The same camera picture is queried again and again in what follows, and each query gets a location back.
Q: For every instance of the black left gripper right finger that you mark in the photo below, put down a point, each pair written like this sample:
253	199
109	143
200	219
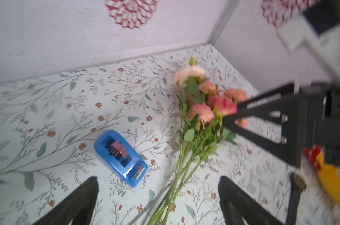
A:
239	208

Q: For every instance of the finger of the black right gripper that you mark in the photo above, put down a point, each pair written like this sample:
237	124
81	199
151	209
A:
276	127
280	98

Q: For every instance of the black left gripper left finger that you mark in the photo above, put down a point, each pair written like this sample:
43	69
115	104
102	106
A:
77	208

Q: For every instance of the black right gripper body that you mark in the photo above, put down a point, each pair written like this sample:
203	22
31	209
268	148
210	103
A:
323	120

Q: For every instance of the pink rose bouquet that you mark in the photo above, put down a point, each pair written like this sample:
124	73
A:
202	105

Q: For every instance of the yellow plush bear toy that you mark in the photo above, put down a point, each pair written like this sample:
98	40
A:
328	175

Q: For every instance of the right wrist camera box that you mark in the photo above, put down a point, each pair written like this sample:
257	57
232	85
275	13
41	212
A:
317	29

